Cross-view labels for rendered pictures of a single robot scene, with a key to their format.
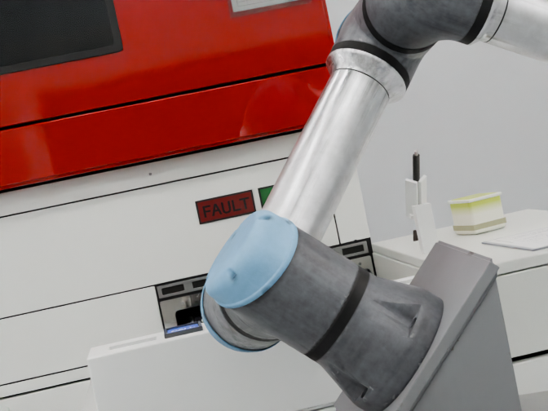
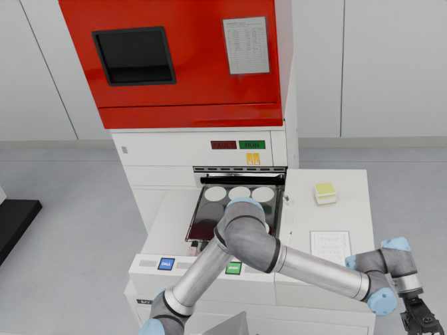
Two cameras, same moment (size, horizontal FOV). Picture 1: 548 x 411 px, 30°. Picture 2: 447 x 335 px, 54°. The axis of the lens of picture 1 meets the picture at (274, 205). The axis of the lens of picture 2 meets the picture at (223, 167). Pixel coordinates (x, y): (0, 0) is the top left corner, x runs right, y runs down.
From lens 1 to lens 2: 1.29 m
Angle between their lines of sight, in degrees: 41
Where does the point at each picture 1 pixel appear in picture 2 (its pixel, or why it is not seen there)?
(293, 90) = (257, 111)
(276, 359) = not seen: hidden behind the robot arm
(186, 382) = (163, 284)
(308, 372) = (209, 292)
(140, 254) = (186, 155)
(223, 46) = (224, 88)
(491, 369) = not seen: outside the picture
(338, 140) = (206, 276)
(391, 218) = (357, 47)
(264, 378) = not seen: hidden behind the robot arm
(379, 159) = (358, 17)
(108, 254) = (173, 153)
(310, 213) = (189, 300)
